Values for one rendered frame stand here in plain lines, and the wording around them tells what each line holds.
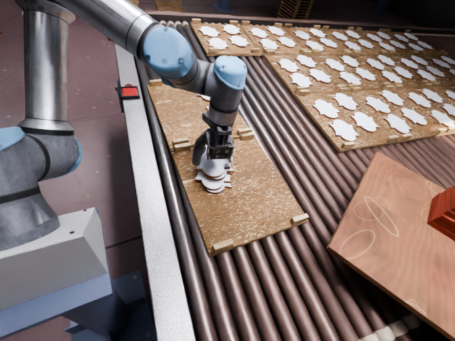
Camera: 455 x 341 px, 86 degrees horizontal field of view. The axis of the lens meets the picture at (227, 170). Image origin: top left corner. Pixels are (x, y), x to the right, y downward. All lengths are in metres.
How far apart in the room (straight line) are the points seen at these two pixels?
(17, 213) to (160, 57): 0.41
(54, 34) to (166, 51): 0.36
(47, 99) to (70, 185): 1.41
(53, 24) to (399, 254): 1.03
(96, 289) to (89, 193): 1.30
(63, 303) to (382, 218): 0.89
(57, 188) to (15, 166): 1.49
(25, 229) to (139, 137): 0.52
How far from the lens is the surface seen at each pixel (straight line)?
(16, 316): 0.83
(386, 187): 0.97
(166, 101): 1.14
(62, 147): 0.74
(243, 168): 0.90
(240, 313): 0.71
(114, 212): 1.89
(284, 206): 0.85
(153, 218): 0.78
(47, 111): 0.74
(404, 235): 0.88
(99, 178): 2.07
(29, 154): 0.66
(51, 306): 0.81
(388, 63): 2.22
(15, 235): 0.63
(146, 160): 0.92
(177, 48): 0.45
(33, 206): 0.65
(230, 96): 0.59
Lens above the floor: 1.61
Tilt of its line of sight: 50 degrees down
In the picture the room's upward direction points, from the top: 15 degrees clockwise
